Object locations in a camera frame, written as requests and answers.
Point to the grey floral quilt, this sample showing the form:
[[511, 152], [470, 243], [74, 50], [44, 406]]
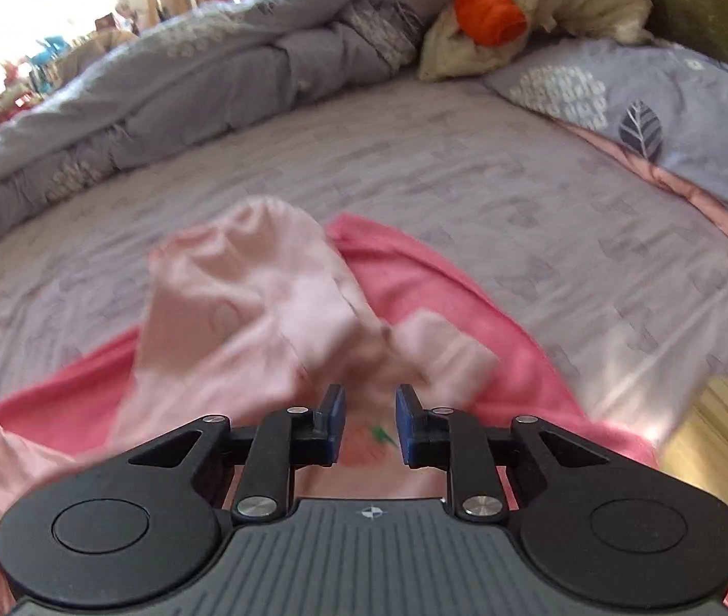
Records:
[[178, 70]]

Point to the grey leaf print pillow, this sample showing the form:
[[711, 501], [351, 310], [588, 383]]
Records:
[[659, 90]]

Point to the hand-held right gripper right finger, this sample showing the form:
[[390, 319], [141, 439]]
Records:
[[404, 427]]

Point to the blue toy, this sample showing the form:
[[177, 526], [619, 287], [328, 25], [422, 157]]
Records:
[[51, 50]]

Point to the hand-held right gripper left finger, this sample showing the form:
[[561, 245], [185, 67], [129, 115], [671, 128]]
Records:
[[337, 423]]

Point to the pink strawberry print shirt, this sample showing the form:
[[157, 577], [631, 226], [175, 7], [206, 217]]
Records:
[[4, 475]]

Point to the orange and cream plush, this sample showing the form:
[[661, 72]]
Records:
[[594, 0]]

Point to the pink strawberry print pants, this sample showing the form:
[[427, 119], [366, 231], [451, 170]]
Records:
[[242, 333]]

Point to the pink towel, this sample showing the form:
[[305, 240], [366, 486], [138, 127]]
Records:
[[530, 366]]

